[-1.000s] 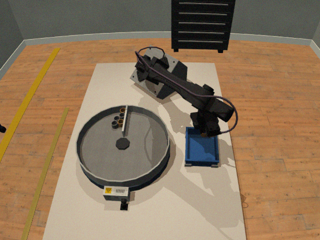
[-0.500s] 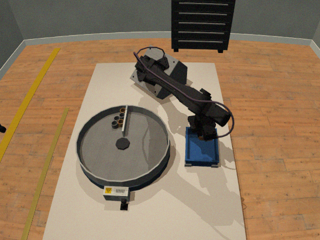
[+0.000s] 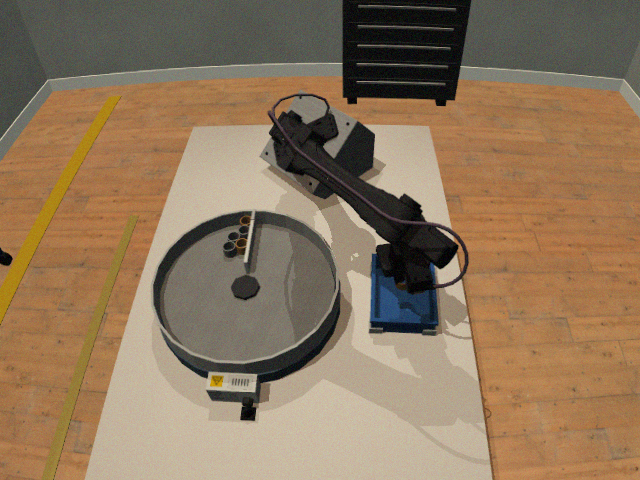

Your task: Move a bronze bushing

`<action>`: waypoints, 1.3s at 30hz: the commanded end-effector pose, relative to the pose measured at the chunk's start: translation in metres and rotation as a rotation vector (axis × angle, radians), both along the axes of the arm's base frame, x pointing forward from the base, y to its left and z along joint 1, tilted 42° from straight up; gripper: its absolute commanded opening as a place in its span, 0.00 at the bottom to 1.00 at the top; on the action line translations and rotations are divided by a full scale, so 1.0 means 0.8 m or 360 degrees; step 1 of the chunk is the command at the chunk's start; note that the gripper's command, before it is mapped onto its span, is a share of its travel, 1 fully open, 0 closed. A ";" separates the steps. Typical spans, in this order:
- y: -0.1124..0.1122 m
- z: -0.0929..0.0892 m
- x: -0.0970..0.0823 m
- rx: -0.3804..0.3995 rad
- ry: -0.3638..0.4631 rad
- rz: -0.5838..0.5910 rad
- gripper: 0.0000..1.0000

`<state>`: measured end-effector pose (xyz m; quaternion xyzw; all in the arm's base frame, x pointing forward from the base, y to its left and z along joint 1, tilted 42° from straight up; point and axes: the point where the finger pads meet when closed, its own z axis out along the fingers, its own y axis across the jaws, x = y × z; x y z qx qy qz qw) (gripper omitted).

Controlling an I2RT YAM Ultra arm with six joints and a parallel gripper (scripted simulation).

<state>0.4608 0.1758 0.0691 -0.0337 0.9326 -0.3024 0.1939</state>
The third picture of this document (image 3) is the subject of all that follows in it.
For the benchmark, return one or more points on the blue open tray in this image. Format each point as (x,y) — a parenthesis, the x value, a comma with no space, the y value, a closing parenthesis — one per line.
(394,310)

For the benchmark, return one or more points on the grey round turntable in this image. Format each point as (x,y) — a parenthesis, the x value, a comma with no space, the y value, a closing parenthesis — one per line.
(282,287)

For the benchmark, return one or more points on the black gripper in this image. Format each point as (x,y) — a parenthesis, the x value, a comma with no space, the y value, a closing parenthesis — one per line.
(382,252)

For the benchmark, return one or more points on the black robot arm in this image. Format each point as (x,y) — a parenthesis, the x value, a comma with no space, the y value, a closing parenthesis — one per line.
(314,161)

